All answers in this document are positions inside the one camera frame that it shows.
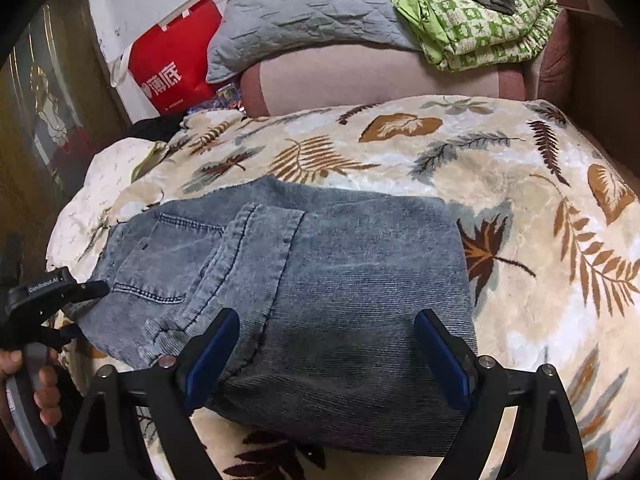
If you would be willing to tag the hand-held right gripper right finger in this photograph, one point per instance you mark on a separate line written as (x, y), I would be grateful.
(442, 355)

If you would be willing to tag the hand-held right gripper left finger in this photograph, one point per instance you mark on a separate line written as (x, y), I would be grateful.
(215, 355)

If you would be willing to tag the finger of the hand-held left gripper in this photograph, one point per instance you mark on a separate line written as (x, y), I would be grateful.
(92, 291)
(62, 336)

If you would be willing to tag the blue denim pants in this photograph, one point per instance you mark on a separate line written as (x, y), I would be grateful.
(325, 285)

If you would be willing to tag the person's left hand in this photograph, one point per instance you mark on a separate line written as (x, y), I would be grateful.
(47, 385)

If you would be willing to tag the leaf print plush blanket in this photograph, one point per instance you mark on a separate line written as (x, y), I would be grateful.
(530, 310)

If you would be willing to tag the white printed cloth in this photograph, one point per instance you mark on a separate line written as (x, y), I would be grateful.
(100, 185)

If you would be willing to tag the brown wooden cabinet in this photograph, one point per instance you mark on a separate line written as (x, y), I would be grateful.
(45, 135)

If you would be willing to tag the black cloth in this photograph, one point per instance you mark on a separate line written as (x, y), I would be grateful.
(155, 127)

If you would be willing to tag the colourful packets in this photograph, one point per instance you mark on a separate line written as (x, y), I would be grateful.
(220, 102)

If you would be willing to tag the red shopping bag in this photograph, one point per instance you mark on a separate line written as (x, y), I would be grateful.
(170, 60)

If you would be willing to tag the pink brown sofa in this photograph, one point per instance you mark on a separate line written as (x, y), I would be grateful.
(375, 75)

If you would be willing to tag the green patterned quilt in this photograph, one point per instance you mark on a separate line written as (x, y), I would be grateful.
(480, 40)

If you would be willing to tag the grey quilted cover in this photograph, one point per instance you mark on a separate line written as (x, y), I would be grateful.
(310, 15)

